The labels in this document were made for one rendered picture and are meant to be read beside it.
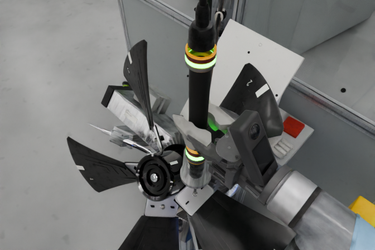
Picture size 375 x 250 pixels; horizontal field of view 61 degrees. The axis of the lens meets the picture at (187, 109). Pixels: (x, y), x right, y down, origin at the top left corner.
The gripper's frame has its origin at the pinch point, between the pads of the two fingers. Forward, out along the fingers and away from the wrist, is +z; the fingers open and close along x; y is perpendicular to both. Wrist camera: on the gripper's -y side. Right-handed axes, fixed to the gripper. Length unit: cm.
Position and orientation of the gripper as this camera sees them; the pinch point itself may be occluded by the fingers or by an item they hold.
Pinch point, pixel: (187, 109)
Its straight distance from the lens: 57.1
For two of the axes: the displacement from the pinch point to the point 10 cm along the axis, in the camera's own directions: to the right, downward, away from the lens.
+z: -7.2, -5.5, 4.3
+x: 6.9, -5.6, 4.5
